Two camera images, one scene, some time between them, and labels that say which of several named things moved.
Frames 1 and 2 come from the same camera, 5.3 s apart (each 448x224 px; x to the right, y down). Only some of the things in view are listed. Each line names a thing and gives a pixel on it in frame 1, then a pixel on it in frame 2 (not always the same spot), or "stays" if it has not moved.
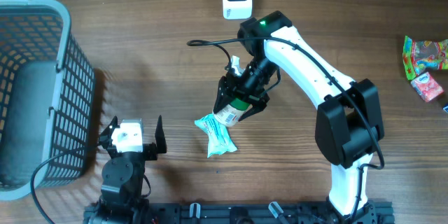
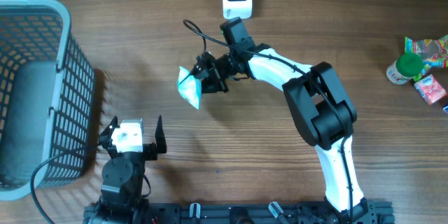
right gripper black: [230, 82] to [210, 78]
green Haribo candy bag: [423, 55] stays
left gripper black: [152, 150] stays
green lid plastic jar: [229, 115] to [407, 66]
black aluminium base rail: [260, 213] stays
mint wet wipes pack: [220, 140] to [190, 86]
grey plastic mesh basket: [47, 96] stays
